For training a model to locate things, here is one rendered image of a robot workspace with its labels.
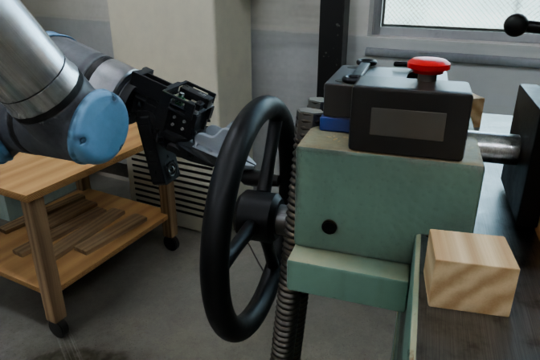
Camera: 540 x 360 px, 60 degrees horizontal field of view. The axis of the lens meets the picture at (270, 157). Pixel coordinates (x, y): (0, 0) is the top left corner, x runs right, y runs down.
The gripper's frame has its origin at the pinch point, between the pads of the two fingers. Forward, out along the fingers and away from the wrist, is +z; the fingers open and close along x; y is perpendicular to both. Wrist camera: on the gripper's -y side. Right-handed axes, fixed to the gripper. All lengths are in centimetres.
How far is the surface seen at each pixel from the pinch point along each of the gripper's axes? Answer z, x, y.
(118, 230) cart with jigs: -52, 67, -85
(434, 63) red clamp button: 15.3, -23.6, 27.1
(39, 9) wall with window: -168, 152, -51
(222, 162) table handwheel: 2.4, -21.1, 11.2
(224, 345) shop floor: 3, 46, -86
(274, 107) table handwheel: 2.9, -9.9, 14.1
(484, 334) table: 23.2, -35.7, 16.9
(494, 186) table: 25.8, -14.9, 17.8
